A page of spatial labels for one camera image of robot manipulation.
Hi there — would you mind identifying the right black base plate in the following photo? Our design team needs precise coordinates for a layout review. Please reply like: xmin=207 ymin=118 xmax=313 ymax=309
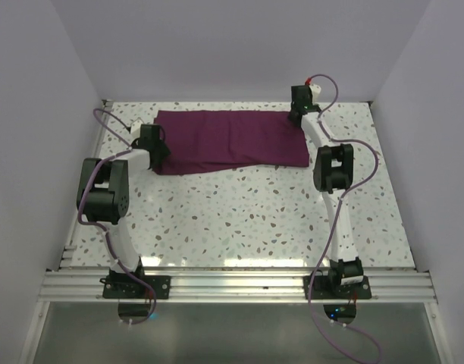
xmin=303 ymin=275 xmax=372 ymax=300

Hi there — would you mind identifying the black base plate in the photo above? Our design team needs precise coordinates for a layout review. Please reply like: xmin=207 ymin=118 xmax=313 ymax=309
xmin=303 ymin=275 xmax=372 ymax=300
xmin=99 ymin=275 xmax=171 ymax=300

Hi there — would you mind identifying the aluminium left side rail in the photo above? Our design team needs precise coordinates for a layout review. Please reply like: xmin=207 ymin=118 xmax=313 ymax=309
xmin=58 ymin=100 xmax=114 ymax=270

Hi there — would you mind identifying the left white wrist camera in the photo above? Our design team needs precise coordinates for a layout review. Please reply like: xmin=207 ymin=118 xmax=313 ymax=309
xmin=130 ymin=119 xmax=143 ymax=137

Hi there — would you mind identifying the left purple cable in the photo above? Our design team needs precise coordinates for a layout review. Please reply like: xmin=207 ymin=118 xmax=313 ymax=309
xmin=77 ymin=108 xmax=158 ymax=325

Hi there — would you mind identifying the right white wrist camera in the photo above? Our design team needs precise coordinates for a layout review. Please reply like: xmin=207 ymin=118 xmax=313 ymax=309
xmin=309 ymin=83 xmax=321 ymax=105

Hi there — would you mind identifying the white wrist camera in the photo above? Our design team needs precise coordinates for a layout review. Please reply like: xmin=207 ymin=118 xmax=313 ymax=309
xmin=130 ymin=119 xmax=143 ymax=137
xmin=309 ymin=83 xmax=321 ymax=105

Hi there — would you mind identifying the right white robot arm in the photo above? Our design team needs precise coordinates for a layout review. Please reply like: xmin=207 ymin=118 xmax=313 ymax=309
xmin=288 ymin=84 xmax=364 ymax=298

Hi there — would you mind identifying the aluminium rail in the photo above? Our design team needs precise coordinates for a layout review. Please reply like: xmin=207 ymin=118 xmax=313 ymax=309
xmin=38 ymin=267 xmax=437 ymax=303
xmin=58 ymin=100 xmax=114 ymax=270

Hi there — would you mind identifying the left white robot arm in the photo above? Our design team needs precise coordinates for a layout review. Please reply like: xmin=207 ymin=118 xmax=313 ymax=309
xmin=77 ymin=124 xmax=171 ymax=298

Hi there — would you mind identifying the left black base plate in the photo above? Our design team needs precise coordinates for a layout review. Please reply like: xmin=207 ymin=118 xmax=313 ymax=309
xmin=99 ymin=275 xmax=171 ymax=300

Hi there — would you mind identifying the purple cloth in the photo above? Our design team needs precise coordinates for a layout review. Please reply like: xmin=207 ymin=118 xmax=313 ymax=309
xmin=154 ymin=111 xmax=309 ymax=175

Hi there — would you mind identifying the aluminium front rail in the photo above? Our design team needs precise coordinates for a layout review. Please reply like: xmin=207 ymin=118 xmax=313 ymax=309
xmin=38 ymin=267 xmax=437 ymax=303

